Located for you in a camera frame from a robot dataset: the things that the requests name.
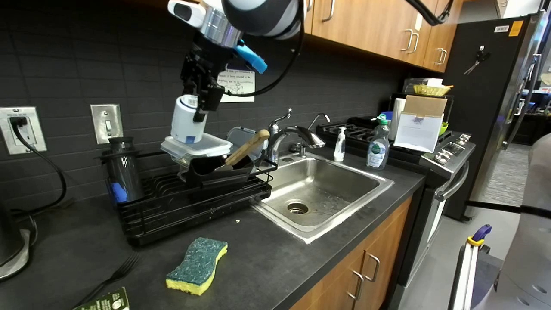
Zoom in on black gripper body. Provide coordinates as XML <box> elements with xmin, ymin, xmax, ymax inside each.
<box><xmin>178</xmin><ymin>45</ymin><xmax>230</xmax><ymax>93</ymax></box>

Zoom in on grey plastic lid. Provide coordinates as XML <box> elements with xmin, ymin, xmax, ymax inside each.
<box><xmin>225</xmin><ymin>126</ymin><xmax>261</xmax><ymax>157</ymax></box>

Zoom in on clear plastic food container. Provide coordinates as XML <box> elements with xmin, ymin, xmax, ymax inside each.
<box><xmin>159</xmin><ymin>133</ymin><xmax>233</xmax><ymax>167</ymax></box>

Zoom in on black utensil caddy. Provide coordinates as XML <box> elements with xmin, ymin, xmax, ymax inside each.
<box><xmin>185</xmin><ymin>153</ymin><xmax>254</xmax><ymax>188</ymax></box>

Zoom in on chrome kitchen faucet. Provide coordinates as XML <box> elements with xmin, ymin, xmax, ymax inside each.
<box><xmin>264</xmin><ymin>107</ymin><xmax>326</xmax><ymax>166</ymax></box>

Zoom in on black bottle blue band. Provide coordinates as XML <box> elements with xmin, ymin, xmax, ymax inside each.
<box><xmin>104</xmin><ymin>136</ymin><xmax>144</xmax><ymax>205</ymax></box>

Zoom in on small chrome side tap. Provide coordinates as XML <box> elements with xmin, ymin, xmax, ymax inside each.
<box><xmin>306</xmin><ymin>112</ymin><xmax>333</xmax><ymax>133</ymax></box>

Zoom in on stainless steel sink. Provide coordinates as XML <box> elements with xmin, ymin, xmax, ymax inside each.
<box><xmin>251</xmin><ymin>153</ymin><xmax>395</xmax><ymax>246</ymax></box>

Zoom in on white power outlet plate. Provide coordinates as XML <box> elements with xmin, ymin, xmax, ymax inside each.
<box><xmin>0</xmin><ymin>105</ymin><xmax>47</xmax><ymax>157</ymax></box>

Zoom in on yellow green sponge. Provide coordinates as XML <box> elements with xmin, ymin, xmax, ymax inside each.
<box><xmin>163</xmin><ymin>236</ymin><xmax>228</xmax><ymax>298</ymax></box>

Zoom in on wooden upper cabinets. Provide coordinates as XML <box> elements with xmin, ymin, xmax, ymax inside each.
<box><xmin>299</xmin><ymin>0</ymin><xmax>464</xmax><ymax>74</ymax></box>

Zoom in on wooden cabinets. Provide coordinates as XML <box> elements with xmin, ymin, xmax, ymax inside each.
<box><xmin>288</xmin><ymin>195</ymin><xmax>414</xmax><ymax>310</ymax></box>
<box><xmin>299</xmin><ymin>0</ymin><xmax>464</xmax><ymax>74</ymax></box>

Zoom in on clear dish soap bottle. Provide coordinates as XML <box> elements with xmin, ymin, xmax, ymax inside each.
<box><xmin>364</xmin><ymin>110</ymin><xmax>392</xmax><ymax>171</ymax></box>

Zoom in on white paper towel roll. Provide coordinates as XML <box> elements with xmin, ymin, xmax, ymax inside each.
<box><xmin>390</xmin><ymin>97</ymin><xmax>407</xmax><ymax>143</ymax></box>

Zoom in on cardboard box white sheet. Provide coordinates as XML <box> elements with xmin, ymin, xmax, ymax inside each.
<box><xmin>394</xmin><ymin>93</ymin><xmax>449</xmax><ymax>155</ymax></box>

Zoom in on thin black counter utensil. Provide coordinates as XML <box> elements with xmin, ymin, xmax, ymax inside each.
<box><xmin>66</xmin><ymin>260</ymin><xmax>135</xmax><ymax>310</ymax></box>

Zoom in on yellow basket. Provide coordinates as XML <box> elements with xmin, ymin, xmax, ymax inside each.
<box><xmin>411</xmin><ymin>81</ymin><xmax>454</xmax><ymax>98</ymax></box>

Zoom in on wooden lower cabinets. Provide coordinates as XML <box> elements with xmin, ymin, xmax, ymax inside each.
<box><xmin>288</xmin><ymin>195</ymin><xmax>414</xmax><ymax>310</ymax></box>

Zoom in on steel electric kettle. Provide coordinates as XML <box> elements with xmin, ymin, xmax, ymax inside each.
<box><xmin>0</xmin><ymin>203</ymin><xmax>39</xmax><ymax>283</ymax></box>

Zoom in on black gas stove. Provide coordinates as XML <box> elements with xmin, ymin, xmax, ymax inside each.
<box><xmin>314</xmin><ymin>117</ymin><xmax>478</xmax><ymax>290</ymax></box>

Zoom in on dark refrigerator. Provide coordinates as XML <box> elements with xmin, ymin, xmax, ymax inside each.
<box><xmin>443</xmin><ymin>11</ymin><xmax>551</xmax><ymax>222</ymax></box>

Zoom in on white paper wall notice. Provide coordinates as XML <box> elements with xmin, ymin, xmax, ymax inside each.
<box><xmin>214</xmin><ymin>67</ymin><xmax>257</xmax><ymax>105</ymax></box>

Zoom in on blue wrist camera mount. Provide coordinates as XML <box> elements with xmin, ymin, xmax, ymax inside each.
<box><xmin>232</xmin><ymin>43</ymin><xmax>270</xmax><ymax>76</ymax></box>

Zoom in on wooden handled utensil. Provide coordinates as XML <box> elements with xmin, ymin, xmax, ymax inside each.
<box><xmin>221</xmin><ymin>129</ymin><xmax>271</xmax><ymax>171</ymax></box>

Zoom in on white light switch plate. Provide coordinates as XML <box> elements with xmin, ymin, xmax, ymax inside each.
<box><xmin>87</xmin><ymin>102</ymin><xmax>123</xmax><ymax>147</ymax></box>

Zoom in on black wire dish rack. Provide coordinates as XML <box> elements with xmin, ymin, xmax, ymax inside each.
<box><xmin>99</xmin><ymin>147</ymin><xmax>273</xmax><ymax>250</ymax></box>

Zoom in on black power cord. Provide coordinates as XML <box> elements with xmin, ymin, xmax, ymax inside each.
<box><xmin>6</xmin><ymin>116</ymin><xmax>66</xmax><ymax>219</ymax></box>

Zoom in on mop with purple handle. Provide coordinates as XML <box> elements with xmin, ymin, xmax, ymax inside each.
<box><xmin>449</xmin><ymin>222</ymin><xmax>493</xmax><ymax>310</ymax></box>

